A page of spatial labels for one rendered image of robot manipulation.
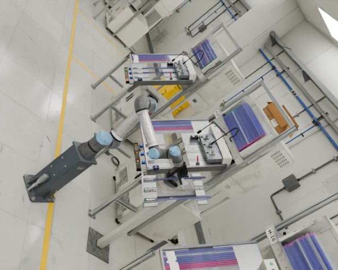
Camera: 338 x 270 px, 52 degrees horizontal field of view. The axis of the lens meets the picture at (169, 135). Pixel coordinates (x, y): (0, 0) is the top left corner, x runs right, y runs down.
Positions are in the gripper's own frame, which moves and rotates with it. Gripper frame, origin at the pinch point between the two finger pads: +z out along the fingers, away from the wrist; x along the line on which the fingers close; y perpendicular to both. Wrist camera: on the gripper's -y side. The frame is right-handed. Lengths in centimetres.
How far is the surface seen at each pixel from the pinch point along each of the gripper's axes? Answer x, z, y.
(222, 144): 55, 16, 42
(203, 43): 230, -12, 59
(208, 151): 47, 15, 28
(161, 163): 39.0, 7.5, -14.8
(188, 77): 183, 6, 30
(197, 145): 63, 17, 19
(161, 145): 62, 6, -13
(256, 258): -53, 35, 40
